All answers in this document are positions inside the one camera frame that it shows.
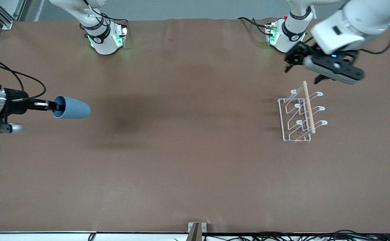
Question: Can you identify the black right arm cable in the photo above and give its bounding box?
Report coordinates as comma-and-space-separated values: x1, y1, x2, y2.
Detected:
0, 61, 47, 101

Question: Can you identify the aluminium frame profile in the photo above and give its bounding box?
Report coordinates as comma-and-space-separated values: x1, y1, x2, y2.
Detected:
0, 0, 26, 30

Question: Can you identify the brown post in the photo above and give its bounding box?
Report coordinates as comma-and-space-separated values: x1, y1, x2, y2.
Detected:
186, 224, 202, 241

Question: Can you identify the black base cable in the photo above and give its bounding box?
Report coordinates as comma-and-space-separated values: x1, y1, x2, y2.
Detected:
238, 17, 273, 36
79, 0, 129, 38

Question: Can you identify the metal bracket plate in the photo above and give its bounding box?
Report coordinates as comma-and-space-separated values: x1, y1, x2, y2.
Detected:
188, 222, 207, 241

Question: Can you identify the blue plastic cup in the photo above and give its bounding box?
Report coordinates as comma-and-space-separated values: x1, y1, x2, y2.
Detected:
53, 96, 91, 119

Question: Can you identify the white wire cup rack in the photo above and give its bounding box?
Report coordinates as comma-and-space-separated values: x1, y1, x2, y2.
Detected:
277, 80, 328, 143

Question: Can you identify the brown table cover sheet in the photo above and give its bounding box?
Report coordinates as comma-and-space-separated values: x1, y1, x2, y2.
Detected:
0, 17, 390, 234

